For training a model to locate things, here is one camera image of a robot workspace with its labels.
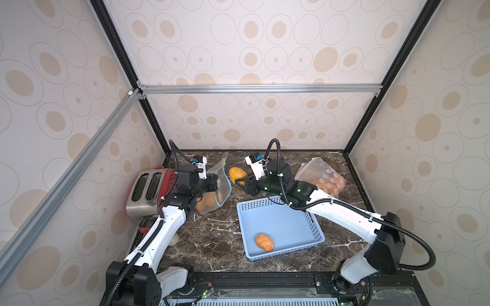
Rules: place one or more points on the clear pink zipper bag spare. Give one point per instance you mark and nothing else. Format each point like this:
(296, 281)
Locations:
(317, 172)

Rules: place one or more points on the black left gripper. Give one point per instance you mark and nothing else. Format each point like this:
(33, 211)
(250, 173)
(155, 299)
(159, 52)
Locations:
(213, 182)

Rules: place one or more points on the black corner frame post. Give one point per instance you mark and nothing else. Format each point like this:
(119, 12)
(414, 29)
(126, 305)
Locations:
(414, 35)
(116, 43)

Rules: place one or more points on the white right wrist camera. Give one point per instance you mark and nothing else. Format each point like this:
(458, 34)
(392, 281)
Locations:
(256, 162)

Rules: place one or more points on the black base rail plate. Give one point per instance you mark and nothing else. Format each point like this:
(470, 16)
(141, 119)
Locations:
(214, 252)

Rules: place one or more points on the orange wrinkled potato front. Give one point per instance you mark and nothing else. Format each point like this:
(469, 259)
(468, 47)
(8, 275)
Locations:
(264, 242)

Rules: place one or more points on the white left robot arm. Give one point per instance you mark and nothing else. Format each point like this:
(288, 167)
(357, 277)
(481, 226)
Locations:
(135, 281)

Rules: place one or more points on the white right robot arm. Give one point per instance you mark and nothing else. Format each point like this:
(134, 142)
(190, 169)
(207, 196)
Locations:
(383, 234)

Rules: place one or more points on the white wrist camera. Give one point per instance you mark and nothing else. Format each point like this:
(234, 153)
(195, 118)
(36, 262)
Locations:
(256, 162)
(200, 162)

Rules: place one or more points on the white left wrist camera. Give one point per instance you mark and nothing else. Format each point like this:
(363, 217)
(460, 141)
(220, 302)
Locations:
(200, 162)

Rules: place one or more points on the light blue plastic basket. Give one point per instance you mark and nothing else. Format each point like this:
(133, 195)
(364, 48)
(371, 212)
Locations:
(290, 230)

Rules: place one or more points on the silver aluminium rail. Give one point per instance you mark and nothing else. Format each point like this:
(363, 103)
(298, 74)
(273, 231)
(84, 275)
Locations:
(261, 89)
(28, 233)

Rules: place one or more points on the silver aluminium rail left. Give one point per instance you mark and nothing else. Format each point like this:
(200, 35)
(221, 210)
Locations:
(28, 233)

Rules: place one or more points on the yellow potato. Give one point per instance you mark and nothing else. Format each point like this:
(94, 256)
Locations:
(236, 173)

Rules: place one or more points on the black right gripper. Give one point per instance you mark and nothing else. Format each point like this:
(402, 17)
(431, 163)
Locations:
(252, 183)

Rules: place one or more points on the black corner frame post right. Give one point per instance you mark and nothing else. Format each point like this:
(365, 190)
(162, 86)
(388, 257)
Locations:
(414, 35)

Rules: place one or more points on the silver aluminium rail back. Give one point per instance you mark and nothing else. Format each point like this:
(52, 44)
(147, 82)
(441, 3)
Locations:
(261, 89)

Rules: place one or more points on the black corner frame post left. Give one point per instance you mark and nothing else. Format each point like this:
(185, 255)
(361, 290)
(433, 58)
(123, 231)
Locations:
(116, 43)

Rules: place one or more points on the red steel toaster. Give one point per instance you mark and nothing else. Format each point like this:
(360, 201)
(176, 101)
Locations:
(146, 191)

